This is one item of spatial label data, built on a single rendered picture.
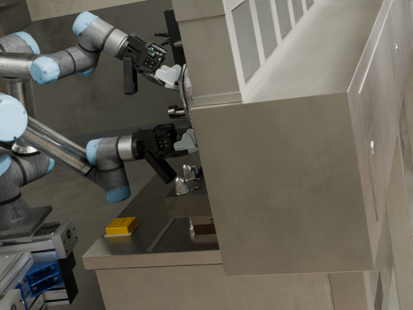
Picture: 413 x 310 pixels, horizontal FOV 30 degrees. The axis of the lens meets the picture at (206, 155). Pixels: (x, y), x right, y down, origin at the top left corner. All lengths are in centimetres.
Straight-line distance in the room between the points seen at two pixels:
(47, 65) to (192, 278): 72
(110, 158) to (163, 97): 396
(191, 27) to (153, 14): 486
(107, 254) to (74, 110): 437
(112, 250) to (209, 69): 102
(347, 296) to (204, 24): 53
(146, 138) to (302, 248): 102
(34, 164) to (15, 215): 19
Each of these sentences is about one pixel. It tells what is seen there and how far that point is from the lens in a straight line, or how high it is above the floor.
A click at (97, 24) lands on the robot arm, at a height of 147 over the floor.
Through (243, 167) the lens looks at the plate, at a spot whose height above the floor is 133.
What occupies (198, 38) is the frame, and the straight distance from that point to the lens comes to 119.
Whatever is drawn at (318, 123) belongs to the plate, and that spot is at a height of 139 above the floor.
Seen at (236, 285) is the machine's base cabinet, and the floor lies 79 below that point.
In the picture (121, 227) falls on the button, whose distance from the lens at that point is 221.
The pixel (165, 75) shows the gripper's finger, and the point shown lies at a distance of 220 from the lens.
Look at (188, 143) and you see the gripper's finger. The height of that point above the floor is 111.
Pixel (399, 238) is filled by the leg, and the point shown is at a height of 71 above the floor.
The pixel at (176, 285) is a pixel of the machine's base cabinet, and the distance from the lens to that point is 208.
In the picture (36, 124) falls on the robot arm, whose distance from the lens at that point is 231.
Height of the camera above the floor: 175
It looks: 18 degrees down
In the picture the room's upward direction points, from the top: 12 degrees counter-clockwise
